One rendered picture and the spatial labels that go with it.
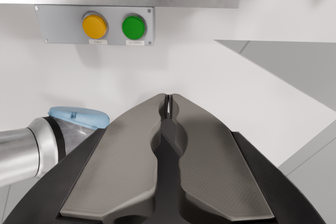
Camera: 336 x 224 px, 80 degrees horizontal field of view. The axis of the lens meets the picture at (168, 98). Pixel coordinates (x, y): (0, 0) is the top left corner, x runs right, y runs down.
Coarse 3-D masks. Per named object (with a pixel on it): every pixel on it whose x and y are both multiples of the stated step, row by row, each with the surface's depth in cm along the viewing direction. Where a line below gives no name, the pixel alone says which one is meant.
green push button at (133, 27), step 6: (126, 18) 35; (132, 18) 35; (138, 18) 35; (126, 24) 35; (132, 24) 35; (138, 24) 35; (126, 30) 36; (132, 30) 36; (138, 30) 36; (126, 36) 37; (132, 36) 36; (138, 36) 36
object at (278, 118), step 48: (0, 48) 50; (48, 48) 49; (96, 48) 49; (144, 48) 49; (192, 48) 49; (0, 96) 57; (48, 96) 56; (96, 96) 56; (144, 96) 56; (192, 96) 56; (240, 96) 56; (288, 96) 55; (288, 144) 64
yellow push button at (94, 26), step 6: (84, 18) 35; (90, 18) 35; (96, 18) 35; (84, 24) 36; (90, 24) 35; (96, 24) 35; (102, 24) 35; (84, 30) 36; (90, 30) 36; (96, 30) 36; (102, 30) 36; (90, 36) 37; (96, 36) 37
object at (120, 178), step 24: (120, 120) 10; (144, 120) 10; (120, 144) 8; (144, 144) 8; (96, 168) 7; (120, 168) 7; (144, 168) 7; (72, 192) 6; (96, 192) 6; (120, 192) 6; (144, 192) 6; (72, 216) 6; (96, 216) 6; (120, 216) 6; (144, 216) 7
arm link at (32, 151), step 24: (48, 120) 35; (72, 120) 36; (96, 120) 38; (0, 144) 29; (24, 144) 31; (48, 144) 33; (72, 144) 35; (0, 168) 28; (24, 168) 31; (48, 168) 33
